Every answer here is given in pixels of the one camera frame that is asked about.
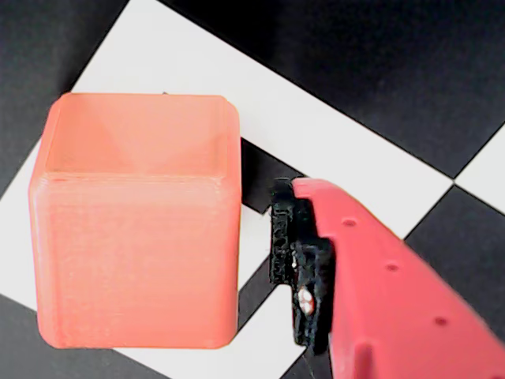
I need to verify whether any orange cube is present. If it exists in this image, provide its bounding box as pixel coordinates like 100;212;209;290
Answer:
28;92;241;351

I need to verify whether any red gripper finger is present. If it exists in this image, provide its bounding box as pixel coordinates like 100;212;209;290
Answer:
269;177;505;379

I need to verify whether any black white marker mat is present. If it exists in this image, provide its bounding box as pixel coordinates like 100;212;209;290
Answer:
0;0;505;379

